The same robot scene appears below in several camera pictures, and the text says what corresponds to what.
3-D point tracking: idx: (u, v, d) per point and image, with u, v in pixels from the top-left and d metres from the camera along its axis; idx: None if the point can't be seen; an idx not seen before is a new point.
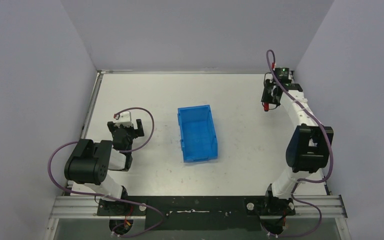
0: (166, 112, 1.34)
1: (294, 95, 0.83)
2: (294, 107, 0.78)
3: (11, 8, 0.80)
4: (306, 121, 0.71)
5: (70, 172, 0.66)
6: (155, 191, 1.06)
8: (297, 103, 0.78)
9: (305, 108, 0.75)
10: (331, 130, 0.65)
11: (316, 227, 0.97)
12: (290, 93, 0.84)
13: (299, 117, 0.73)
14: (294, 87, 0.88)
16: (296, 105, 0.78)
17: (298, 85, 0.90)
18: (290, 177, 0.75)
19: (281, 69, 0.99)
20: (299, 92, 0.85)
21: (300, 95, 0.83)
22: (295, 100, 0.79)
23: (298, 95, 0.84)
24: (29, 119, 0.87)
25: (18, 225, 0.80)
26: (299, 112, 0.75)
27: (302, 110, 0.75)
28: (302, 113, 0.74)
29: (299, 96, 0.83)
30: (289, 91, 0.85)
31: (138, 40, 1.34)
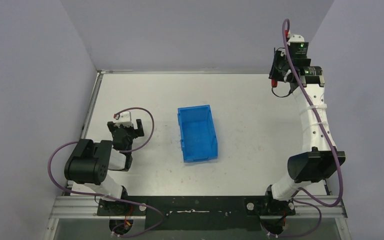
0: (166, 112, 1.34)
1: (312, 95, 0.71)
2: (308, 117, 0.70)
3: (12, 9, 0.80)
4: (319, 141, 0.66)
5: (70, 172, 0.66)
6: (155, 192, 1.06)
8: (314, 112, 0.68)
9: (321, 122, 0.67)
10: (343, 154, 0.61)
11: (316, 227, 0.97)
12: (307, 92, 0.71)
13: (312, 134, 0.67)
14: (314, 76, 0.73)
16: (312, 113, 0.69)
17: (318, 69, 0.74)
18: (291, 185, 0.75)
19: (298, 45, 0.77)
20: (319, 86, 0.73)
21: (319, 94, 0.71)
22: (313, 107, 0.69)
23: (317, 95, 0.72)
24: (30, 119, 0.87)
25: (18, 225, 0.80)
26: (313, 127, 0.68)
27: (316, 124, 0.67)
28: (316, 128, 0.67)
29: (318, 96, 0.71)
30: (307, 88, 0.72)
31: (138, 40, 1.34)
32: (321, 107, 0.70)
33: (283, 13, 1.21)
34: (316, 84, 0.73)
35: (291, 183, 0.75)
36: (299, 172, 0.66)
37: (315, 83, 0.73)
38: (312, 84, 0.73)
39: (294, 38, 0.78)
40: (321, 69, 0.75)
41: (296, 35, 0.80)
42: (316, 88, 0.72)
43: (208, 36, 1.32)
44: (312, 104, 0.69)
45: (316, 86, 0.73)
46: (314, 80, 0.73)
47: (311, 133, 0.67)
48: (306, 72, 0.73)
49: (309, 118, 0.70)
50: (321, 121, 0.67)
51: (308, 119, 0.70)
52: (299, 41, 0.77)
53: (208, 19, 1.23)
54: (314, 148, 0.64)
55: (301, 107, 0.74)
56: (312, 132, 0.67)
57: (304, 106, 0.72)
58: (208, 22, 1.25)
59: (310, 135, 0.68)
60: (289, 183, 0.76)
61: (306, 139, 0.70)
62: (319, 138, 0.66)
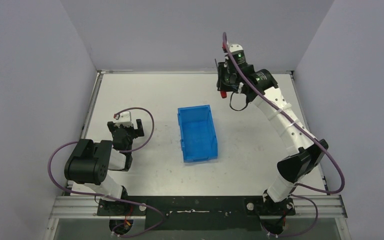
0: (166, 112, 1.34)
1: (274, 99, 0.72)
2: (281, 121, 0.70)
3: (11, 9, 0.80)
4: (300, 140, 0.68)
5: (70, 172, 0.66)
6: (156, 192, 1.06)
8: (284, 115, 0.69)
9: (294, 121, 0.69)
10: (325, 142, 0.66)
11: (311, 226, 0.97)
12: (269, 98, 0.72)
13: (292, 135, 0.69)
14: (267, 80, 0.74)
16: (282, 116, 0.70)
17: (266, 73, 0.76)
18: (288, 185, 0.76)
19: (238, 56, 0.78)
20: (274, 89, 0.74)
21: (279, 96, 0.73)
22: (281, 111, 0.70)
23: (277, 97, 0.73)
24: (30, 119, 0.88)
25: (18, 226, 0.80)
26: (289, 129, 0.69)
27: (292, 126, 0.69)
28: (292, 129, 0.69)
29: (279, 98, 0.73)
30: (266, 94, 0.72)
31: (138, 40, 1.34)
32: (286, 107, 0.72)
33: (283, 13, 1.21)
34: (272, 87, 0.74)
35: (287, 183, 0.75)
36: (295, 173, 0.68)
37: (270, 86, 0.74)
38: (269, 89, 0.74)
39: (233, 48, 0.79)
40: (268, 71, 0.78)
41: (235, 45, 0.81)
42: (274, 91, 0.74)
43: (208, 36, 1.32)
44: (278, 109, 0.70)
45: (272, 89, 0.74)
46: (268, 84, 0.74)
47: (291, 135, 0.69)
48: (257, 80, 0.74)
49: (282, 121, 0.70)
50: (293, 120, 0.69)
51: (281, 123, 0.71)
52: (238, 50, 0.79)
53: (208, 19, 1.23)
54: (301, 149, 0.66)
55: (268, 114, 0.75)
56: (291, 134, 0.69)
57: (271, 112, 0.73)
58: (208, 22, 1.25)
59: (290, 137, 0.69)
60: (285, 184, 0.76)
61: (287, 141, 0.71)
62: (299, 137, 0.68)
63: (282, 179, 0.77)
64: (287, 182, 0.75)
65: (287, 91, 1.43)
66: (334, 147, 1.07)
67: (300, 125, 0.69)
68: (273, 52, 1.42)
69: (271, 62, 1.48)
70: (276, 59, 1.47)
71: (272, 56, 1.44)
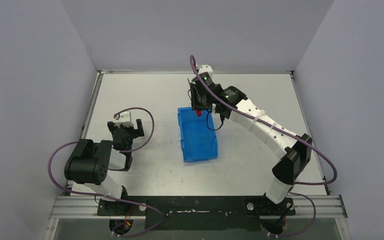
0: (166, 112, 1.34)
1: (247, 109, 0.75)
2: (261, 128, 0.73)
3: (11, 9, 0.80)
4: (283, 140, 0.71)
5: (70, 172, 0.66)
6: (156, 192, 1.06)
8: (261, 122, 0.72)
9: (272, 125, 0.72)
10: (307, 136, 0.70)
11: (310, 225, 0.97)
12: (242, 110, 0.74)
13: (275, 139, 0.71)
14: (237, 96, 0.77)
16: (260, 123, 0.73)
17: (233, 89, 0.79)
18: (286, 186, 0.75)
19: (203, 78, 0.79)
20: (246, 101, 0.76)
21: (251, 106, 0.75)
22: (257, 119, 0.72)
23: (251, 107, 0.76)
24: (30, 118, 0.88)
25: (18, 226, 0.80)
26: (271, 133, 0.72)
27: (271, 129, 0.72)
28: (273, 132, 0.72)
29: (252, 107, 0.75)
30: (239, 108, 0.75)
31: (138, 40, 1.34)
32: (261, 114, 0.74)
33: (283, 13, 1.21)
34: (243, 100, 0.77)
35: (285, 185, 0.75)
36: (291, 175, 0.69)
37: (240, 99, 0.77)
38: (240, 102, 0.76)
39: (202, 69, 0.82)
40: (235, 88, 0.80)
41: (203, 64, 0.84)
42: (246, 103, 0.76)
43: (208, 36, 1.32)
44: (254, 118, 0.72)
45: (244, 101, 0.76)
46: (238, 98, 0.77)
47: (274, 139, 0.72)
48: (227, 97, 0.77)
49: (261, 128, 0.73)
50: (271, 124, 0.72)
51: (261, 130, 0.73)
52: (207, 70, 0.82)
53: (208, 18, 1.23)
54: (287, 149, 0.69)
55: (247, 124, 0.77)
56: (273, 137, 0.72)
57: (249, 123, 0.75)
58: (208, 21, 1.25)
59: (274, 141, 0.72)
60: (283, 185, 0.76)
61: (273, 145, 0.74)
62: (282, 138, 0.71)
63: (278, 181, 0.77)
64: (284, 184, 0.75)
65: (287, 91, 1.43)
66: (335, 147, 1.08)
67: (279, 126, 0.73)
68: (274, 52, 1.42)
69: (272, 62, 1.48)
70: (276, 59, 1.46)
71: (272, 56, 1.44)
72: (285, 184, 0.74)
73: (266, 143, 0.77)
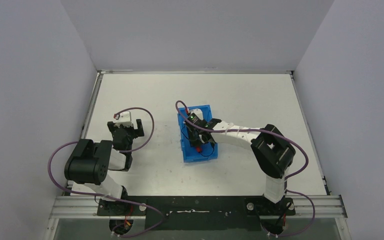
0: (166, 112, 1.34)
1: (221, 127, 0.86)
2: (232, 135, 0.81)
3: (11, 10, 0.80)
4: (250, 136, 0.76)
5: (70, 172, 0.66)
6: (155, 191, 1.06)
8: (229, 130, 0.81)
9: (238, 129, 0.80)
10: (272, 126, 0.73)
11: (310, 225, 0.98)
12: (217, 129, 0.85)
13: (243, 138, 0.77)
14: (213, 122, 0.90)
16: (230, 132, 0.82)
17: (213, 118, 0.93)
18: (278, 182, 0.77)
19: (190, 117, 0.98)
20: (220, 123, 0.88)
21: (224, 123, 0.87)
22: (227, 130, 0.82)
23: (224, 125, 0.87)
24: (30, 118, 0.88)
25: (19, 226, 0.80)
26: (238, 135, 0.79)
27: (238, 132, 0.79)
28: (240, 134, 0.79)
29: (224, 124, 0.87)
30: (214, 128, 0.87)
31: (138, 40, 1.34)
32: (230, 125, 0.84)
33: (283, 13, 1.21)
34: (218, 123, 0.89)
35: (277, 180, 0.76)
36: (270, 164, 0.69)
37: (216, 122, 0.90)
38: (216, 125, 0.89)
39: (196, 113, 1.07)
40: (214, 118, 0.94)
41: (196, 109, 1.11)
42: (220, 123, 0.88)
43: (208, 36, 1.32)
44: (223, 130, 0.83)
45: (219, 123, 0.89)
46: (215, 122, 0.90)
47: (242, 138, 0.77)
48: (207, 126, 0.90)
49: (232, 134, 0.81)
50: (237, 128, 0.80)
51: (232, 137, 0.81)
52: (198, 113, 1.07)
53: (209, 18, 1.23)
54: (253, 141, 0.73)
55: (227, 139, 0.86)
56: (241, 137, 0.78)
57: (224, 136, 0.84)
58: (208, 21, 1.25)
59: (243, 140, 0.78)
60: (275, 180, 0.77)
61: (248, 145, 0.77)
62: (249, 135, 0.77)
63: (272, 178, 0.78)
64: (275, 179, 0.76)
65: (287, 91, 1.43)
66: (335, 147, 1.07)
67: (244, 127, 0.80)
68: (274, 52, 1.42)
69: (272, 61, 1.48)
70: (276, 59, 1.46)
71: (272, 56, 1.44)
72: (276, 178, 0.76)
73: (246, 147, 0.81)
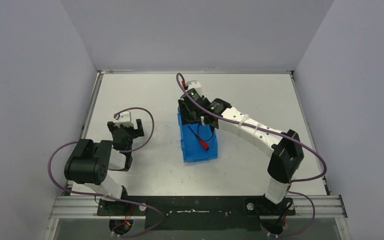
0: (166, 112, 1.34)
1: (232, 116, 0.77)
2: (246, 131, 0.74)
3: (11, 10, 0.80)
4: (269, 139, 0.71)
5: (70, 172, 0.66)
6: (155, 191, 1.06)
8: (245, 125, 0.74)
9: (257, 126, 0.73)
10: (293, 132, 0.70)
11: (310, 225, 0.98)
12: (227, 117, 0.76)
13: (261, 138, 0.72)
14: (221, 105, 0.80)
16: (245, 126, 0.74)
17: (218, 99, 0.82)
18: (283, 185, 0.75)
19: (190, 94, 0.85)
20: (230, 109, 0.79)
21: (236, 112, 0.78)
22: (241, 123, 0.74)
23: (235, 114, 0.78)
24: (30, 118, 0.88)
25: (18, 226, 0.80)
26: (256, 133, 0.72)
27: (256, 130, 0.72)
28: (258, 133, 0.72)
29: (236, 113, 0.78)
30: (224, 116, 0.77)
31: (138, 40, 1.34)
32: (245, 118, 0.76)
33: (283, 13, 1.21)
34: (227, 108, 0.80)
35: (282, 184, 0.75)
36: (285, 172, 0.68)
37: (225, 107, 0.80)
38: (225, 111, 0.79)
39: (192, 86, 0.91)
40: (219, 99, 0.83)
41: (193, 82, 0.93)
42: (230, 110, 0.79)
43: (208, 36, 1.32)
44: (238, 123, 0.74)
45: (228, 110, 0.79)
46: (224, 107, 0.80)
47: (260, 139, 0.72)
48: (212, 109, 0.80)
49: (247, 130, 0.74)
50: (255, 126, 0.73)
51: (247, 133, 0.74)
52: (195, 87, 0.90)
53: (209, 18, 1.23)
54: (274, 147, 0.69)
55: (234, 130, 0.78)
56: (259, 138, 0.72)
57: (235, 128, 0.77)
58: (208, 21, 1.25)
59: (260, 141, 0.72)
60: (280, 184, 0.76)
61: (262, 146, 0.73)
62: (268, 136, 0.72)
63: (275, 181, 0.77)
64: (280, 183, 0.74)
65: (287, 91, 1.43)
66: (335, 147, 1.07)
67: (263, 126, 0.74)
68: (274, 52, 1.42)
69: (272, 61, 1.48)
70: (276, 59, 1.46)
71: (272, 56, 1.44)
72: (282, 183, 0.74)
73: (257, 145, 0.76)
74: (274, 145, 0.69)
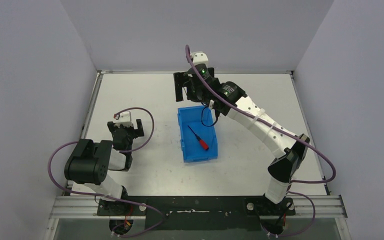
0: (166, 112, 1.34)
1: (247, 108, 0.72)
2: (260, 128, 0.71)
3: (11, 10, 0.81)
4: (283, 141, 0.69)
5: (70, 172, 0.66)
6: (155, 191, 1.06)
8: (261, 121, 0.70)
9: (273, 125, 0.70)
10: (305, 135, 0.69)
11: (310, 226, 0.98)
12: (242, 109, 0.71)
13: (274, 139, 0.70)
14: (235, 91, 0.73)
16: (260, 123, 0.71)
17: (232, 84, 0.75)
18: (283, 185, 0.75)
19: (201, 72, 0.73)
20: (244, 99, 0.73)
21: (251, 104, 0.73)
22: (257, 118, 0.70)
23: (250, 105, 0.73)
24: (30, 118, 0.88)
25: (18, 227, 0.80)
26: (270, 133, 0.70)
27: (271, 129, 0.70)
28: (272, 133, 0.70)
29: (251, 106, 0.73)
30: (239, 107, 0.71)
31: (138, 40, 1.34)
32: (260, 113, 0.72)
33: (283, 13, 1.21)
34: (242, 97, 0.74)
35: (283, 183, 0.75)
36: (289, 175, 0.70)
37: (240, 96, 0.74)
38: (239, 100, 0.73)
39: (199, 59, 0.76)
40: (233, 84, 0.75)
41: (198, 53, 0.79)
42: (245, 100, 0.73)
43: (208, 36, 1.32)
44: (255, 117, 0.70)
45: (243, 99, 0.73)
46: (238, 95, 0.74)
47: (273, 139, 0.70)
48: (226, 94, 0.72)
49: (261, 127, 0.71)
50: (271, 124, 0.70)
51: (261, 130, 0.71)
52: (202, 61, 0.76)
53: (208, 18, 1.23)
54: (286, 150, 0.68)
55: (246, 123, 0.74)
56: (273, 138, 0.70)
57: (248, 122, 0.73)
58: (208, 21, 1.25)
59: (273, 141, 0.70)
60: (280, 184, 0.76)
61: (272, 145, 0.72)
62: (281, 138, 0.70)
63: (276, 180, 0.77)
64: (281, 182, 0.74)
65: (287, 91, 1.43)
66: (335, 147, 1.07)
67: (279, 126, 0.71)
68: (274, 52, 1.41)
69: (272, 62, 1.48)
70: (276, 59, 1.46)
71: (272, 56, 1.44)
72: (282, 182, 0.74)
73: (265, 142, 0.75)
74: (287, 148, 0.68)
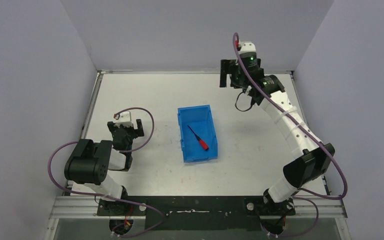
0: (166, 112, 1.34)
1: (280, 101, 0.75)
2: (287, 123, 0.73)
3: (11, 10, 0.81)
4: (304, 143, 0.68)
5: (70, 172, 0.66)
6: (155, 191, 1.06)
8: (289, 117, 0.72)
9: (300, 124, 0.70)
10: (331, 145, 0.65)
11: (311, 227, 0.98)
12: (275, 101, 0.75)
13: (297, 138, 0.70)
14: (274, 85, 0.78)
16: (287, 118, 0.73)
17: (274, 78, 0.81)
18: (291, 189, 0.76)
19: (248, 59, 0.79)
20: (281, 93, 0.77)
21: (285, 99, 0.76)
22: (287, 113, 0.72)
23: (283, 100, 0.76)
24: (30, 119, 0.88)
25: (18, 227, 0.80)
26: (294, 131, 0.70)
27: (297, 127, 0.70)
28: (296, 131, 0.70)
29: (285, 101, 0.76)
30: (272, 98, 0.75)
31: (138, 40, 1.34)
32: (292, 110, 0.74)
33: (283, 13, 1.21)
34: (279, 91, 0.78)
35: (292, 187, 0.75)
36: (301, 178, 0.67)
37: (277, 90, 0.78)
38: (276, 92, 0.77)
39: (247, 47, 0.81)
40: (277, 79, 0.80)
41: (247, 43, 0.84)
42: (281, 94, 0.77)
43: (208, 36, 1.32)
44: (285, 111, 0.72)
45: (279, 93, 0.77)
46: (275, 88, 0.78)
47: (296, 137, 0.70)
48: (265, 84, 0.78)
49: (287, 123, 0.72)
50: (298, 122, 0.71)
51: (287, 125, 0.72)
52: (250, 50, 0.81)
53: (209, 18, 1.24)
54: (304, 150, 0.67)
55: (275, 116, 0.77)
56: (295, 136, 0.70)
57: (277, 115, 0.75)
58: (208, 22, 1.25)
59: (295, 139, 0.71)
60: (289, 187, 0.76)
61: (293, 144, 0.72)
62: (304, 139, 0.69)
63: (285, 183, 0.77)
64: (290, 186, 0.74)
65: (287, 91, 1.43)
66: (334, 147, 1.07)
67: (305, 127, 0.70)
68: (274, 52, 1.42)
69: (271, 61, 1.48)
70: (276, 59, 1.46)
71: (272, 56, 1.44)
72: (292, 185, 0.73)
73: (288, 141, 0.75)
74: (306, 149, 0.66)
